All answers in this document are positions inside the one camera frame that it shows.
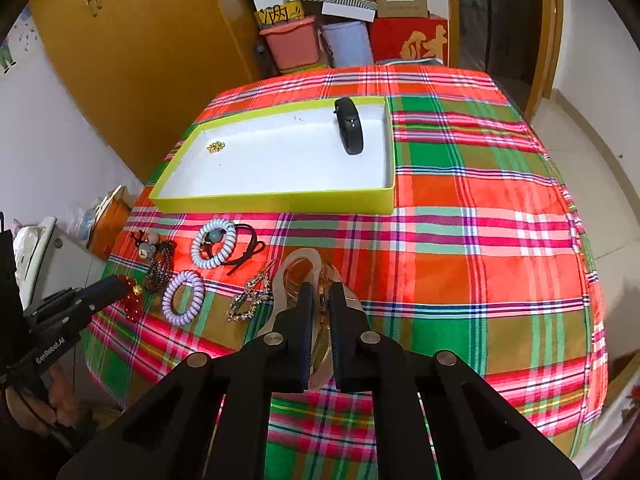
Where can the wall sticker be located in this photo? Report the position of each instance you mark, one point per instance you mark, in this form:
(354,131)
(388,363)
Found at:
(7,55)

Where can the pink plastic bin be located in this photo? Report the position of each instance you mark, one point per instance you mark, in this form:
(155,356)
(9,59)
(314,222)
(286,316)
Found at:
(292,45)

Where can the white appliance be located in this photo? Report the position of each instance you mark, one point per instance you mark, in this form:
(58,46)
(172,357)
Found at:
(55,265)

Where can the yellow patterned container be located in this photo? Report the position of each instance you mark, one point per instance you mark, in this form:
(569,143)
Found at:
(280,15)

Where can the floral cloth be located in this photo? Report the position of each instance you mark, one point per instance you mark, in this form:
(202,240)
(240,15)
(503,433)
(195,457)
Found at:
(615,420)

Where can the pale blue bin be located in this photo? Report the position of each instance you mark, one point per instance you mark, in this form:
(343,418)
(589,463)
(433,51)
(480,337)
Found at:
(347,45)

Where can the person's left hand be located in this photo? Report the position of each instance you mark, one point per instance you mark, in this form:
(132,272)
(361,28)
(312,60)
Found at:
(60,402)

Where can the white box with striped edge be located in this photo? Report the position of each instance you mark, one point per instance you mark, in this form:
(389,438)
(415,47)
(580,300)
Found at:
(347,10)

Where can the yellow-green shallow box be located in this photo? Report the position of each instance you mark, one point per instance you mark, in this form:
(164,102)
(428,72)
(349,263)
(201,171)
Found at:
(280,165)

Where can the wooden door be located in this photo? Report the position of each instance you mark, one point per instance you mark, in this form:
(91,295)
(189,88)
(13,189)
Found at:
(547,35)

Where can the plaid tablecloth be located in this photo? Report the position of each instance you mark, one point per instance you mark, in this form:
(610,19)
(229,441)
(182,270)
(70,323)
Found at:
(475,270)

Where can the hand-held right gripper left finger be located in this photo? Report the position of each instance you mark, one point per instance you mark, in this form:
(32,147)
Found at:
(302,345)

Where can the orange basket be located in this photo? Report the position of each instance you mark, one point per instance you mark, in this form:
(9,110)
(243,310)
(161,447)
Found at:
(107,225)

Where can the rhinestone hair clip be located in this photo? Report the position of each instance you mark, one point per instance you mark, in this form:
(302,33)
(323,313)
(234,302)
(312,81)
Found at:
(247,305)

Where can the red gift box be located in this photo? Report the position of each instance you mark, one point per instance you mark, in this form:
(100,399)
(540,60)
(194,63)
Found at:
(410,42)

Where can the translucent beige hair claw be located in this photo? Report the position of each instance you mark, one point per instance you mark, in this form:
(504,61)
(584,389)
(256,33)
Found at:
(300,259)

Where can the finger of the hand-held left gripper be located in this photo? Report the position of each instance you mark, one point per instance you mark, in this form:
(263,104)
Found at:
(107,288)

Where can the wooden wardrobe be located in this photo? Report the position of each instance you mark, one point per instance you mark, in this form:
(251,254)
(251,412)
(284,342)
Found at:
(150,60)

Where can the black band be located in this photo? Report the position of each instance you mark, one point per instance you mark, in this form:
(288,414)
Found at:
(350,130)

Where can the dark beaded hair clip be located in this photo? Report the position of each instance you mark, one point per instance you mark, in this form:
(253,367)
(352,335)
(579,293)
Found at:
(161,265)

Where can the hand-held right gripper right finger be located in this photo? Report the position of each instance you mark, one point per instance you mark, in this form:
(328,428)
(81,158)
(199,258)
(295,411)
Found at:
(339,345)

